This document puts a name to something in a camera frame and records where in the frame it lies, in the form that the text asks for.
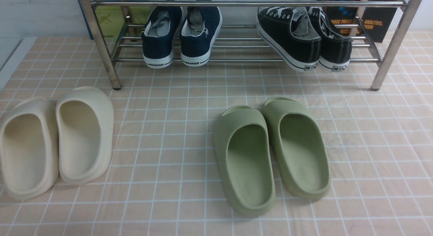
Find black canvas sneaker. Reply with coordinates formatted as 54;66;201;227
306;7;352;72
256;6;322;72

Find stainless steel shoe rack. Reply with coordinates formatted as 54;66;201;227
78;0;422;91

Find left green foam slipper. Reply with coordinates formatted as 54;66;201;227
213;105;276;217

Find green foam slipper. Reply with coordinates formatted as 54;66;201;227
262;96;331;200
213;105;276;217

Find right navy blue sneaker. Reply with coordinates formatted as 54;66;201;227
179;6;223;68

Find navy blue sneaker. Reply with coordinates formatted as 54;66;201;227
141;6;184;69
179;6;223;68

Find right green foam slipper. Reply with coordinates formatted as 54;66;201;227
262;96;331;200

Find left navy blue sneaker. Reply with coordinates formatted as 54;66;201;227
141;6;184;69

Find right cream foam slipper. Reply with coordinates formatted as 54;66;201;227
55;87;114;185

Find cream foam slipper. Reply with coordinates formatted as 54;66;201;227
55;87;114;185
1;97;59;200

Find green and blue book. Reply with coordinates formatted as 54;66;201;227
78;0;151;39

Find black book orange text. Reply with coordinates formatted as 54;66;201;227
319;0;396;43

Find left cream foam slipper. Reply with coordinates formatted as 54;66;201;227
1;97;59;200

